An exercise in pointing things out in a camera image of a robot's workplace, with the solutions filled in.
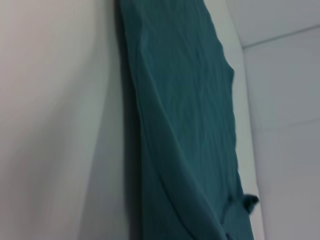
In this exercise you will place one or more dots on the blue-green shirt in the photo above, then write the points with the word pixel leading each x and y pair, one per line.
pixel 180 112

